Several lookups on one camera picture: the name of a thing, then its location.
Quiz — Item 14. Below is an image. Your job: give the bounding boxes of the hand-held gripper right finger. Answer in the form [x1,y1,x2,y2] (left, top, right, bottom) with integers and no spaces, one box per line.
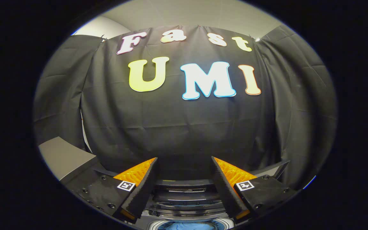
[210,156,299,224]

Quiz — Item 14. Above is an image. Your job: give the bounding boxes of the black backdrop cloth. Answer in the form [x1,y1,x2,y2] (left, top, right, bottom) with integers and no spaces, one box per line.
[33,25,337,190]

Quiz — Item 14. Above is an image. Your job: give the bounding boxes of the grey washing machine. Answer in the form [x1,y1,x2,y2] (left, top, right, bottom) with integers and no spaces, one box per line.
[138,209,237,230]

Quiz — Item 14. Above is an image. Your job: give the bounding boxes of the grey cabinet with dark top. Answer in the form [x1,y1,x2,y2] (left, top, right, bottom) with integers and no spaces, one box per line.
[38,137,108,183]

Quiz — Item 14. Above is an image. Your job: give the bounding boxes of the light blue polo shirt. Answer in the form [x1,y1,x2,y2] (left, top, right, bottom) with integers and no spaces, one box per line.
[157,220,218,230]

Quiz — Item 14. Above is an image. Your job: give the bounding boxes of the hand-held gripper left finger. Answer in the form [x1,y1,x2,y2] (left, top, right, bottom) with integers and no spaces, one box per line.
[75,157,159,223]

